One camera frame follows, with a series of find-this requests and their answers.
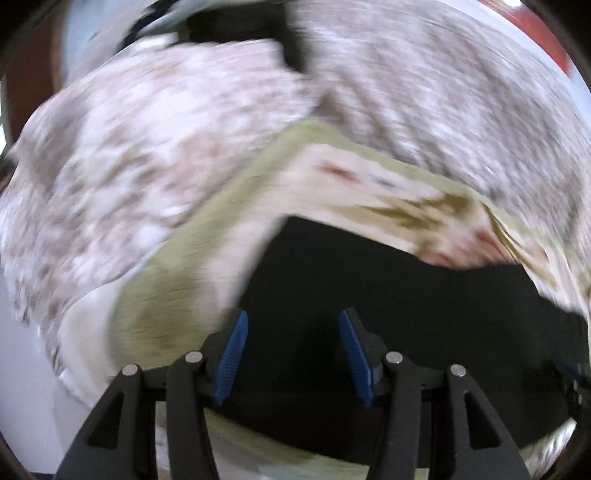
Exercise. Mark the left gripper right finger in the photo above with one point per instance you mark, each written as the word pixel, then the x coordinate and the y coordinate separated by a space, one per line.
pixel 468 439

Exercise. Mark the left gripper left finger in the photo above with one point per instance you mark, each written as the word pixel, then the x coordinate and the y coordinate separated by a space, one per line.
pixel 117 440

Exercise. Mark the black pants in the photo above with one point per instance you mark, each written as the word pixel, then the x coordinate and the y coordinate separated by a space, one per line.
pixel 294 384

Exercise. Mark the floral fleece blanket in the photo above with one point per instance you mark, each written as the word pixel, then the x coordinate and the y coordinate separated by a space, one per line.
pixel 179 292

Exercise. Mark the quilted floral bedspread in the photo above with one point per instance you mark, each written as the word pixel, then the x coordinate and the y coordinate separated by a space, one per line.
pixel 125 154

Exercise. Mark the dark wooden cabinet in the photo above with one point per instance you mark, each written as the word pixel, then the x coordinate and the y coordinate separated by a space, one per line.
pixel 34 72

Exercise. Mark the dark clothes pile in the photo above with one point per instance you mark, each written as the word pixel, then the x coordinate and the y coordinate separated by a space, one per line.
pixel 222 22

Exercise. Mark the red wall poster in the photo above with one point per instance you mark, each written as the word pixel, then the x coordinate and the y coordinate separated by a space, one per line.
pixel 534 27

